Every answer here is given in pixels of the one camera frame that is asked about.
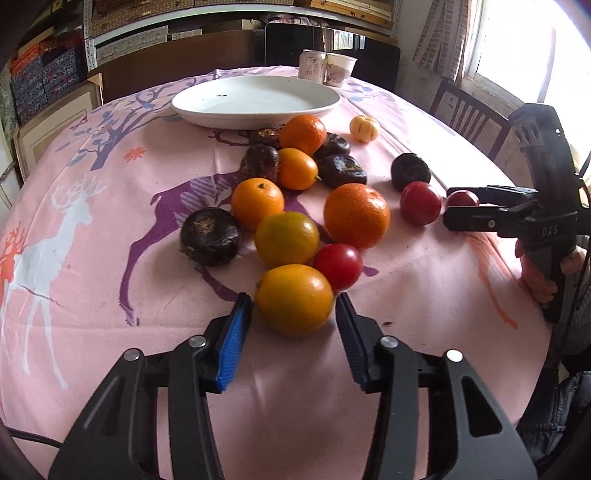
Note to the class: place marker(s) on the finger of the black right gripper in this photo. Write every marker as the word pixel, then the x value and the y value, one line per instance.
pixel 499 194
pixel 507 222

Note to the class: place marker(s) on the greenish orange citrus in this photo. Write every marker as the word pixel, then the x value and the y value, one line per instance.
pixel 286 238

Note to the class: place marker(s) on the white plate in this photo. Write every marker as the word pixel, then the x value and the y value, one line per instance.
pixel 253 102

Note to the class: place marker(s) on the small orange kumquat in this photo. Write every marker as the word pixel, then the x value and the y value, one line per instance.
pixel 298 171

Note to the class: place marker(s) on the pink deer tablecloth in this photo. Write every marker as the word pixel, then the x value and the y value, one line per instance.
pixel 91 266

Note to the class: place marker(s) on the white drink can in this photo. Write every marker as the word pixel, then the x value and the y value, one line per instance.
pixel 311 66

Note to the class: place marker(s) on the black monitor screen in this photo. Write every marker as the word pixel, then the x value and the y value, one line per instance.
pixel 377 62

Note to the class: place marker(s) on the yellow-orange citrus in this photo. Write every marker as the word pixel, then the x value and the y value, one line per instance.
pixel 294 300

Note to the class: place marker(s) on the orange citrus with stem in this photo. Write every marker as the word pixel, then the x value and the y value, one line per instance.
pixel 253 200

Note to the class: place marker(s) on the dark water chestnut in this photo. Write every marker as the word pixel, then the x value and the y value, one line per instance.
pixel 408 168
pixel 210 237
pixel 260 161
pixel 333 145
pixel 340 169
pixel 265 136

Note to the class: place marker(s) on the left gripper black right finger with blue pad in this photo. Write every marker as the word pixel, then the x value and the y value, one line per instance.
pixel 470 436

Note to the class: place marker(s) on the large orange mandarin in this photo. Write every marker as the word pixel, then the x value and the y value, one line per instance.
pixel 357 215

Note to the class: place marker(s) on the small yellow fruit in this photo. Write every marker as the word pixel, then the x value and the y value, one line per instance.
pixel 364 129

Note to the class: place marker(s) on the dark wooden chair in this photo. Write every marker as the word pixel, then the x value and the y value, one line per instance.
pixel 470 117

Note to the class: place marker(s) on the metal shelf with boxes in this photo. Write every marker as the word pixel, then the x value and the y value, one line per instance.
pixel 69 39

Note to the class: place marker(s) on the person's right hand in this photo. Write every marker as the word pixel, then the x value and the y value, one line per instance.
pixel 542 288

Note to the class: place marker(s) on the patterned curtain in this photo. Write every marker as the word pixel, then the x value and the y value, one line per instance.
pixel 443 41

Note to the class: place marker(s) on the red cherry tomato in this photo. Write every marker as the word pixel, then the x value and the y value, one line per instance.
pixel 341 264

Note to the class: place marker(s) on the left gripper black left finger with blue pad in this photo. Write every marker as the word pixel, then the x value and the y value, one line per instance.
pixel 115 435

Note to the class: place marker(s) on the framed picture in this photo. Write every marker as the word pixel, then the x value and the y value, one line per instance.
pixel 32 140

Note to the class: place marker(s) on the white paper cup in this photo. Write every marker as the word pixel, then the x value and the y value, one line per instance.
pixel 338 69

